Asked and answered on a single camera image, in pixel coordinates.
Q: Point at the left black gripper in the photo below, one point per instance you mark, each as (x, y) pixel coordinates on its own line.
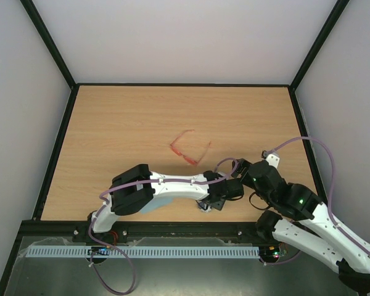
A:
(218, 205)

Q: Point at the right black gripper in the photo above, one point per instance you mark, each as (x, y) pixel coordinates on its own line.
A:
(243, 168)

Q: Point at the flag pattern glasses case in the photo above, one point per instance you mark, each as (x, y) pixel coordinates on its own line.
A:
(204, 207)

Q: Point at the pink translucent sunglasses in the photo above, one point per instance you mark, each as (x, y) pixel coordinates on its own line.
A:
(189, 146)

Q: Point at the light blue cleaning cloth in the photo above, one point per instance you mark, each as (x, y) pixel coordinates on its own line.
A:
(156, 203)

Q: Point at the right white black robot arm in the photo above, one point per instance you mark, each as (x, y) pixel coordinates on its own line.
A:
(298, 217)

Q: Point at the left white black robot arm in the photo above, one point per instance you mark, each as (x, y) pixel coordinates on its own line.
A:
(141, 190)

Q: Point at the right green circuit board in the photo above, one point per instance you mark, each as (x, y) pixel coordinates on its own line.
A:
(272, 253)

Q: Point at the left black circuit board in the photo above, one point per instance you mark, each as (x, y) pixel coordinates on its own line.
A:
(98, 251)

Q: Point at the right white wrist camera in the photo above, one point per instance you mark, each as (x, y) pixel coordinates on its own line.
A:
(271, 157)

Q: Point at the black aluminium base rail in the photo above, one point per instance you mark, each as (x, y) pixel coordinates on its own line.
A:
(127, 231)

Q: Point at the black frame post right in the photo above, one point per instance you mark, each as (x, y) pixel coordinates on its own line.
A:
(318, 43)

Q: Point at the black frame post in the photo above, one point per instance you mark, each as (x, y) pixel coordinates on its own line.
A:
(318, 43)
(48, 41)

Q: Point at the light blue slotted cable duct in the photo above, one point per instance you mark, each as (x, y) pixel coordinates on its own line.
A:
(67, 251)

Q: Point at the black frame post left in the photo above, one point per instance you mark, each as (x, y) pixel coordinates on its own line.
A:
(48, 41)

